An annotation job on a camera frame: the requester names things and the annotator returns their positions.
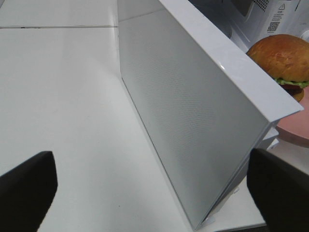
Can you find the white warning label sticker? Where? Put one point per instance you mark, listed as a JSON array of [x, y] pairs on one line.
[[278, 12]]

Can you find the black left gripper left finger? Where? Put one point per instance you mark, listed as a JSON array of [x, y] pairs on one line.
[[27, 192]]

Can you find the pink round plate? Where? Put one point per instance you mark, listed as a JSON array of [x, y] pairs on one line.
[[295, 128]]

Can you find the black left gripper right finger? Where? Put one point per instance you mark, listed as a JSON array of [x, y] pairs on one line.
[[280, 191]]

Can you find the white microwave door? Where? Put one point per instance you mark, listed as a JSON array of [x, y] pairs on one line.
[[204, 103]]

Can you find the burger with sesame-free bun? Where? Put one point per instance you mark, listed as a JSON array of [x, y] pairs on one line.
[[285, 58]]

